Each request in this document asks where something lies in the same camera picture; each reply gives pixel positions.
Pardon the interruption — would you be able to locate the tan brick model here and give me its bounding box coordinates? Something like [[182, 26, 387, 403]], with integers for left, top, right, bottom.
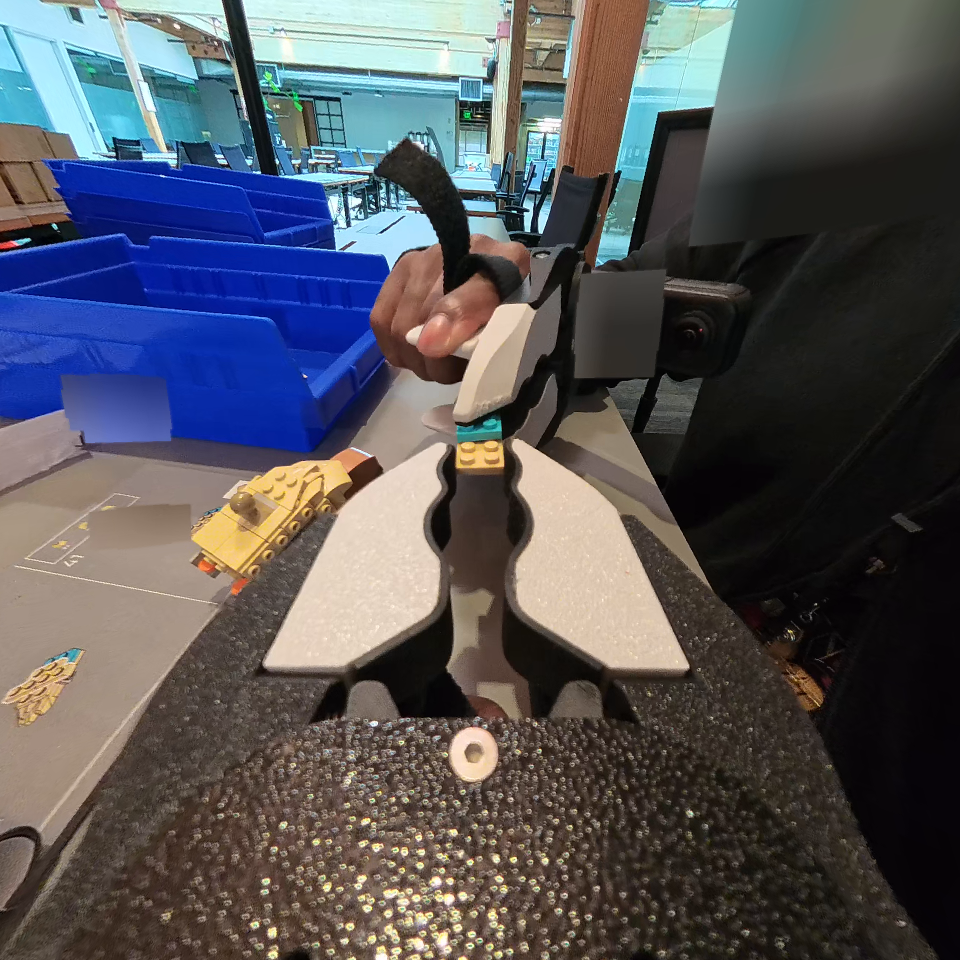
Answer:
[[189, 447, 385, 589]]

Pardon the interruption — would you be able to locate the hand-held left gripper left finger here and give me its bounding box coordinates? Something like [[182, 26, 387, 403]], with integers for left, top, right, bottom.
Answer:
[[263, 444, 453, 679]]

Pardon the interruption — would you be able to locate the grey desk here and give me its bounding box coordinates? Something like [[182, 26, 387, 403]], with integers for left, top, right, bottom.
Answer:
[[0, 210, 714, 960]]

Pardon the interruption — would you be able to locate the person's black jacket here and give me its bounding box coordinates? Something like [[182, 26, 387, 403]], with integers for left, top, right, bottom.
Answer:
[[600, 210, 960, 960]]

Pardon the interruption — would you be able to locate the black pole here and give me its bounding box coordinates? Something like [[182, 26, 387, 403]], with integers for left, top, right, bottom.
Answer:
[[221, 0, 282, 136]]

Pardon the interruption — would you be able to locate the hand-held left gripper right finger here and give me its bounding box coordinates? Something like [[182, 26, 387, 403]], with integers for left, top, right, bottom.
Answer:
[[506, 444, 693, 679]]

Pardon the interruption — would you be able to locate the person's right hand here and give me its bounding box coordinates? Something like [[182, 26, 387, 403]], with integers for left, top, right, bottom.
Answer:
[[371, 248, 526, 384]]

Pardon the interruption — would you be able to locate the brown cardboard box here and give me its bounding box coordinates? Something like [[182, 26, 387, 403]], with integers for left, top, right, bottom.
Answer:
[[0, 123, 79, 229]]

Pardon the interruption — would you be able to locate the colourful printed box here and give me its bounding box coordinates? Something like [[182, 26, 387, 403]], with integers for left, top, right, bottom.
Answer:
[[750, 593, 841, 714]]

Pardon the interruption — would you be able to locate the black framed screen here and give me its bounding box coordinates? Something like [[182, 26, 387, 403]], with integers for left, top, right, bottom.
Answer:
[[627, 105, 715, 436]]

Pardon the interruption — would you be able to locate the wooden pillar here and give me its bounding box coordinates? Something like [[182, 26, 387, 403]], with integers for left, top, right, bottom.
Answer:
[[558, 0, 651, 264]]

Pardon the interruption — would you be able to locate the grey instruction booklet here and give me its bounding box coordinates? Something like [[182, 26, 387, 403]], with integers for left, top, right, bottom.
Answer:
[[0, 450, 324, 901]]

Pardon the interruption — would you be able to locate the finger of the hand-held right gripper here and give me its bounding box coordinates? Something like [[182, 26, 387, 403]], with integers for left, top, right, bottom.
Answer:
[[450, 293, 568, 426], [510, 372, 565, 451]]

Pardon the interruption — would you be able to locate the blue plastic bin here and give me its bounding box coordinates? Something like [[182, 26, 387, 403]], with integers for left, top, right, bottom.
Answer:
[[48, 158, 339, 252], [0, 236, 394, 454]]

